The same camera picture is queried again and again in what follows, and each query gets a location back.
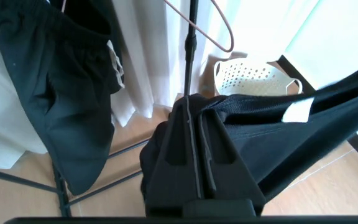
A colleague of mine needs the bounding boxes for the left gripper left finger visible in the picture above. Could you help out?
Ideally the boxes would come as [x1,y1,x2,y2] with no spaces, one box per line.
[144,96,203,217]

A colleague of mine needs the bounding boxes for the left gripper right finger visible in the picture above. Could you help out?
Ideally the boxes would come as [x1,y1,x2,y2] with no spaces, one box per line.
[198,108,267,216]

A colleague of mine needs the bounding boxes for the black garment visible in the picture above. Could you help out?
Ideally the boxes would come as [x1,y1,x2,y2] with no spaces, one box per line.
[139,57,358,203]

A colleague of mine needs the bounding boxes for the black shorts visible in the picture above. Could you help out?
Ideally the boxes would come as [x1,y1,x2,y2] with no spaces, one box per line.
[0,0,126,196]

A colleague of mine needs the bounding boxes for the pink clothes hanger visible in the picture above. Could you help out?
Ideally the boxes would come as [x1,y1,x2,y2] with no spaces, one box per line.
[163,0,235,54]

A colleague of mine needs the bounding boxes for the white laundry basket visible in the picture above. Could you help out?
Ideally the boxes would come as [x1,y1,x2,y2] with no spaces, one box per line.
[213,57,303,97]

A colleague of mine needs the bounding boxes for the black clothes rack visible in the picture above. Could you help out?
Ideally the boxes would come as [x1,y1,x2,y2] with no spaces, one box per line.
[0,0,198,218]

